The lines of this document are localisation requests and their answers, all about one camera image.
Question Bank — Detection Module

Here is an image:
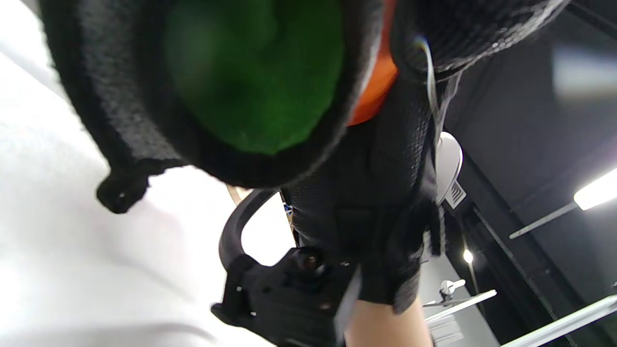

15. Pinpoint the person's right hand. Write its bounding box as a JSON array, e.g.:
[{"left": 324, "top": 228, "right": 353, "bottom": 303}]
[{"left": 282, "top": 0, "right": 572, "bottom": 315}]

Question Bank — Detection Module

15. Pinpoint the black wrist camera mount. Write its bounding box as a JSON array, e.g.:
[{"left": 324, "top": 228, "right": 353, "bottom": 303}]
[{"left": 211, "top": 189, "right": 363, "bottom": 347}]

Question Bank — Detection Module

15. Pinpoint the white ceiling fixture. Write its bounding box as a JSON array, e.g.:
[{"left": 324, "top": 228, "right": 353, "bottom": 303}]
[{"left": 435, "top": 132, "right": 467, "bottom": 209}]

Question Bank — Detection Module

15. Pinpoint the green grey hand towel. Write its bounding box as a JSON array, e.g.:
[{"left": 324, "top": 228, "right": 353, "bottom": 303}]
[{"left": 39, "top": 0, "right": 386, "bottom": 215}]

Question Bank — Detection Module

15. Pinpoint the orange plastic cup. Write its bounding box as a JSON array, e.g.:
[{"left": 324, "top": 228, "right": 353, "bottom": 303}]
[{"left": 346, "top": 0, "right": 400, "bottom": 127}]

